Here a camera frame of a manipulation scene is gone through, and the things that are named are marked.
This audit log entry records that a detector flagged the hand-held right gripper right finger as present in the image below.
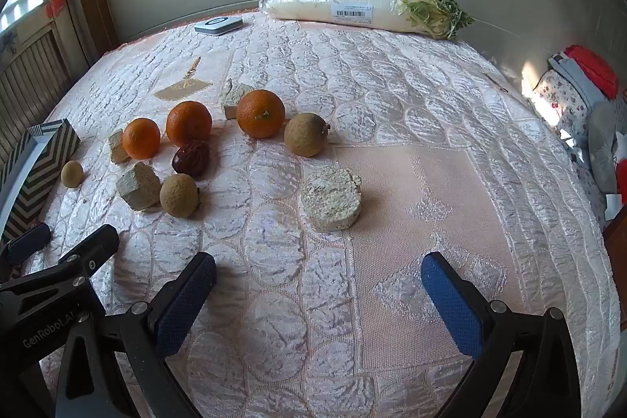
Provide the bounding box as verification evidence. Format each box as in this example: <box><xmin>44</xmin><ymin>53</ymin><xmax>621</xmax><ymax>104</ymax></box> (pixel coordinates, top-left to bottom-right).
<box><xmin>420</xmin><ymin>252</ymin><xmax>581</xmax><ymax>418</ymax></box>

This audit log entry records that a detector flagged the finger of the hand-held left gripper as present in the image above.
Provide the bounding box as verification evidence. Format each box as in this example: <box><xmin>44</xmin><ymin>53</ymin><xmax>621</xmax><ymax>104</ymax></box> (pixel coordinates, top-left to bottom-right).
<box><xmin>0</xmin><ymin>224</ymin><xmax>121</xmax><ymax>301</ymax></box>
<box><xmin>6</xmin><ymin>222</ymin><xmax>53</xmax><ymax>266</ymax></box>

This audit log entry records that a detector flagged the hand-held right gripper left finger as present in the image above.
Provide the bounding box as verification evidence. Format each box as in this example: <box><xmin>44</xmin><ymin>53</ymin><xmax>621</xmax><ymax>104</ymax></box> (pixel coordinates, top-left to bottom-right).
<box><xmin>54</xmin><ymin>252</ymin><xmax>217</xmax><ymax>418</ymax></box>

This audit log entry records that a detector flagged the small longan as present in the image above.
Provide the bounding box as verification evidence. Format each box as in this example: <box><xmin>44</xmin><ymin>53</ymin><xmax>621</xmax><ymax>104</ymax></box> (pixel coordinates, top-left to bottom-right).
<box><xmin>61</xmin><ymin>161</ymin><xmax>84</xmax><ymax>188</ymax></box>

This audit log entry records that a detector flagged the striped cardboard box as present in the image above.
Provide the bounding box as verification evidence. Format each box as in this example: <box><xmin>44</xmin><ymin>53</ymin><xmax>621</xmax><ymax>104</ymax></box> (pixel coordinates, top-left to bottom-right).
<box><xmin>0</xmin><ymin>118</ymin><xmax>82</xmax><ymax>247</ymax></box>

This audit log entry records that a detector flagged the medium longan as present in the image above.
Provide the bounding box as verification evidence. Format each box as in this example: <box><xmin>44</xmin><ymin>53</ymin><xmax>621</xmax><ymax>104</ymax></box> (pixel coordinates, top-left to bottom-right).
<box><xmin>159</xmin><ymin>174</ymin><xmax>201</xmax><ymax>218</ymax></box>

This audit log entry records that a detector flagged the small orange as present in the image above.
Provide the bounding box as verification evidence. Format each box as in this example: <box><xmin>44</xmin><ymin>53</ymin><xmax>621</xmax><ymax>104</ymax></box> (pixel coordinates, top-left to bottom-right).
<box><xmin>122</xmin><ymin>118</ymin><xmax>161</xmax><ymax>159</ymax></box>

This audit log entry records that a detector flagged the red date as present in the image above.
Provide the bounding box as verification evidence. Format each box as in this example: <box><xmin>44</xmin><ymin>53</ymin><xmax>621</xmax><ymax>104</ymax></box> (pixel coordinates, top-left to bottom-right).
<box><xmin>171</xmin><ymin>140</ymin><xmax>211</xmax><ymax>178</ymax></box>

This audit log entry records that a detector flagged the large longan with stem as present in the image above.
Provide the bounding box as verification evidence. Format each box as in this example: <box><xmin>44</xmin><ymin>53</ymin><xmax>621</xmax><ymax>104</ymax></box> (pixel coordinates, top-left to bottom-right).
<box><xmin>284</xmin><ymin>113</ymin><xmax>331</xmax><ymax>157</ymax></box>

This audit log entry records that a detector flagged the large crumbly cake chunk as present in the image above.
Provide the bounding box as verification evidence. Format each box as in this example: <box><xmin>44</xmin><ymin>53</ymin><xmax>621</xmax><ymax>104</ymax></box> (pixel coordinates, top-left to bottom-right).
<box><xmin>116</xmin><ymin>161</ymin><xmax>162</xmax><ymax>210</ymax></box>

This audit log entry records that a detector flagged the small crumbly cake chunk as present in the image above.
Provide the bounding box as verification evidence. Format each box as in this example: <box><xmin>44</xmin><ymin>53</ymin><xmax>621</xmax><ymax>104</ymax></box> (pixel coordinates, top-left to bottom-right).
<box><xmin>108</xmin><ymin>129</ymin><xmax>132</xmax><ymax>165</ymax></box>

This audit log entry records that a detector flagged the medium orange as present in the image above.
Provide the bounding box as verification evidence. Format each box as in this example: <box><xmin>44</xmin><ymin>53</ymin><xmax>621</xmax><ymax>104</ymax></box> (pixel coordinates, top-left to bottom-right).
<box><xmin>165</xmin><ymin>101</ymin><xmax>213</xmax><ymax>148</ymax></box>

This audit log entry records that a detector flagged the round crumbly cake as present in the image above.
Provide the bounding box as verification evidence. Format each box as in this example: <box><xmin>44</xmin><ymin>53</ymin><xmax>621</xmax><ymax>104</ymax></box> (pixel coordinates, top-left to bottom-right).
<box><xmin>300</xmin><ymin>166</ymin><xmax>362</xmax><ymax>232</ymax></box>

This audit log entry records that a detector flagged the slatted wooden panel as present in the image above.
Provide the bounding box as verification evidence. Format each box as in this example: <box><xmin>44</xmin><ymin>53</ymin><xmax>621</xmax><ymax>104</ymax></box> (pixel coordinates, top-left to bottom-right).
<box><xmin>0</xmin><ymin>19</ymin><xmax>74</xmax><ymax>125</ymax></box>

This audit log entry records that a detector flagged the pale crumbly cake chunk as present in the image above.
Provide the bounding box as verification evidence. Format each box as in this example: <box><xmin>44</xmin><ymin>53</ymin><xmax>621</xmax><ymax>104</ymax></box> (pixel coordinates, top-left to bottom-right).
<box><xmin>221</xmin><ymin>78</ymin><xmax>256</xmax><ymax>120</ymax></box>

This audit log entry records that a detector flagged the large orange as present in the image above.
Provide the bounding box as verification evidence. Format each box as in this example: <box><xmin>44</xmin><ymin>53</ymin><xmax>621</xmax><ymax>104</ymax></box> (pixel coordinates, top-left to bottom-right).
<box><xmin>236</xmin><ymin>89</ymin><xmax>286</xmax><ymax>139</ymax></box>

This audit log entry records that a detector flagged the pink quilted bedspread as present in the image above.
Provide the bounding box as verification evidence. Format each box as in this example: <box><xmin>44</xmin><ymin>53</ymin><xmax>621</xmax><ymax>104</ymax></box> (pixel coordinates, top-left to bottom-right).
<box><xmin>0</xmin><ymin>9</ymin><xmax>623</xmax><ymax>418</ymax></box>

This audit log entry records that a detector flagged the grey padded garment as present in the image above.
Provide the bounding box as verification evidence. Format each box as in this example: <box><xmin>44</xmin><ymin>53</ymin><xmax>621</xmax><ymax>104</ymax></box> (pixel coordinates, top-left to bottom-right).
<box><xmin>588</xmin><ymin>102</ymin><xmax>620</xmax><ymax>194</ymax></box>

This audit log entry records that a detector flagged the floral cloth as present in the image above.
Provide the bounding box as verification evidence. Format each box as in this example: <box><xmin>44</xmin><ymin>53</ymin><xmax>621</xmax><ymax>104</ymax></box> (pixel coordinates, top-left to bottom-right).
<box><xmin>531</xmin><ymin>70</ymin><xmax>608</xmax><ymax>208</ymax></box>

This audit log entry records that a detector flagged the flat white device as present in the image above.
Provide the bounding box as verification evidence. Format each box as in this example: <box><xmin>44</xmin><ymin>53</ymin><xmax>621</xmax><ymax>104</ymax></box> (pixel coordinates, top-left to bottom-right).
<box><xmin>194</xmin><ymin>16</ymin><xmax>244</xmax><ymax>38</ymax></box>

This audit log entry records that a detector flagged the grey-blue cloth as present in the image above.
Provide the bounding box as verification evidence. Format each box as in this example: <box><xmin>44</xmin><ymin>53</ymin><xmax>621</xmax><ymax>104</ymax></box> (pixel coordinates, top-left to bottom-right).
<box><xmin>547</xmin><ymin>54</ymin><xmax>608</xmax><ymax>105</ymax></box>

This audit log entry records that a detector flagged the red cloth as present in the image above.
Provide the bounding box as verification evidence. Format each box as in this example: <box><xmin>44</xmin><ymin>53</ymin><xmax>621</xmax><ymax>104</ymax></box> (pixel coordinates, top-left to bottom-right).
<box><xmin>563</xmin><ymin>46</ymin><xmax>619</xmax><ymax>100</ymax></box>

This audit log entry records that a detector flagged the plastic-wrapped white radish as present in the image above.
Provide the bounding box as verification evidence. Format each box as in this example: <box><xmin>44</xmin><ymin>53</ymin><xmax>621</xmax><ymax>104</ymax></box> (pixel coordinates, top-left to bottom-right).
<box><xmin>259</xmin><ymin>0</ymin><xmax>475</xmax><ymax>41</ymax></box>

